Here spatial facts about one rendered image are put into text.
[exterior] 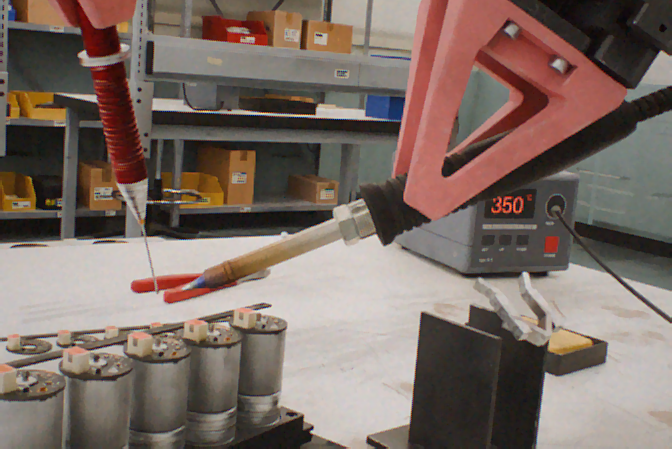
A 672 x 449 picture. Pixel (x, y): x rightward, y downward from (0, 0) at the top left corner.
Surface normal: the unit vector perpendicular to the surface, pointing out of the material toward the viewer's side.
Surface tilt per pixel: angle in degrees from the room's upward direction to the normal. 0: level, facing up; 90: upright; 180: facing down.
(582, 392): 0
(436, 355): 90
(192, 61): 90
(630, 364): 0
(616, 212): 90
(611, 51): 90
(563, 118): 108
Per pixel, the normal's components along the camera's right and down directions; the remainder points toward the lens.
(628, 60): 0.14, 0.15
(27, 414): 0.43, 0.16
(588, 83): -0.06, 0.44
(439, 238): -0.91, -0.02
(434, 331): -0.76, 0.03
